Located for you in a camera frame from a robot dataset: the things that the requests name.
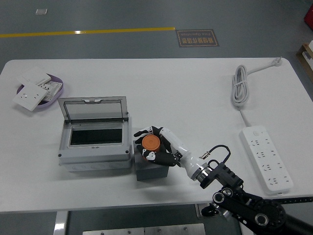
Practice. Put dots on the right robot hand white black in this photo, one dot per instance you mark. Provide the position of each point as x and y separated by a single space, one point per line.
182 153

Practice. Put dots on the orange cylinder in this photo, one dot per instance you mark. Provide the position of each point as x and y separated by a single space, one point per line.
150 143

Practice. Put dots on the smoked transparent box lid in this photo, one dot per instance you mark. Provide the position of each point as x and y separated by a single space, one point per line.
93 110

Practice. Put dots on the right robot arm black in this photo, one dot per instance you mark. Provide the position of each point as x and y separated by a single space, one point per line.
230 176

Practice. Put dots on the grey cube with round hole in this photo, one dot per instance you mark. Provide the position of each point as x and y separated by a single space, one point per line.
151 172

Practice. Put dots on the white power strip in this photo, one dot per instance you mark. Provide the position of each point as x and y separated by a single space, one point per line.
266 159

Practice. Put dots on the brown floor sign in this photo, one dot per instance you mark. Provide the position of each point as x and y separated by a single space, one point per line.
197 38

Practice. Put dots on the black table control panel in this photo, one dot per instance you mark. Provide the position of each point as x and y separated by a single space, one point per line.
298 200

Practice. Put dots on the white table leg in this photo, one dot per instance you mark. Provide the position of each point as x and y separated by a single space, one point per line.
60 224

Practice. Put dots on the purple oval tray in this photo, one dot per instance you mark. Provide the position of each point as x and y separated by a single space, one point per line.
58 80

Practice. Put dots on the white multi-hole socket panel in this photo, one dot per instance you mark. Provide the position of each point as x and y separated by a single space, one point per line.
52 89

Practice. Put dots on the wooden crate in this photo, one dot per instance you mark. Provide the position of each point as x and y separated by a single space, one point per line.
303 62

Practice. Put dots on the red container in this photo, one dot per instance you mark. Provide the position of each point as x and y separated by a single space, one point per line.
308 16

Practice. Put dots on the small grey floor plate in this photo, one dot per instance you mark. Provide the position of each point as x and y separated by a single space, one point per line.
41 11

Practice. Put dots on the grey electrical enclosure box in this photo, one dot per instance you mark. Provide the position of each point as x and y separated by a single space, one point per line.
97 156

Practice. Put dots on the grey metal base plate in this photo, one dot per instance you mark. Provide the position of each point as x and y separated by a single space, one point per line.
146 230

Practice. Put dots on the white five-hole wall socket panel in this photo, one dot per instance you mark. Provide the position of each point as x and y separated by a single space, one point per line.
30 96

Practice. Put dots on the white wall switch panel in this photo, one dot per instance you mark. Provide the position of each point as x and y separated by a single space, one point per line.
34 74

